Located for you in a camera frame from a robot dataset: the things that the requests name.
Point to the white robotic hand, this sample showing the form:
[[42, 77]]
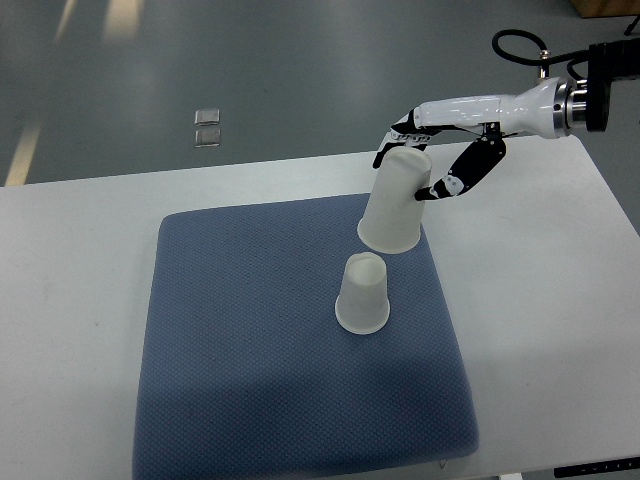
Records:
[[551, 110]]

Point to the white paper cup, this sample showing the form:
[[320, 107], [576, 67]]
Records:
[[362, 306], [392, 217]]

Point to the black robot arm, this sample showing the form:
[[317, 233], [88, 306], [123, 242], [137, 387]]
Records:
[[600, 65]]

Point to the upper metal floor plate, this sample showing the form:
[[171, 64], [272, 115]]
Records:
[[205, 117]]

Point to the brown cardboard box corner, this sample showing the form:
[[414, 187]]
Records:
[[606, 8]]

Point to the black tripod leg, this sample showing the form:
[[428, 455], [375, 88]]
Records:
[[631, 27]]

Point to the blue fabric cushion mat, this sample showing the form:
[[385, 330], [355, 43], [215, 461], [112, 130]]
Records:
[[246, 373]]

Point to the black table control panel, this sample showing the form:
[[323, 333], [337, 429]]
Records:
[[612, 466]]

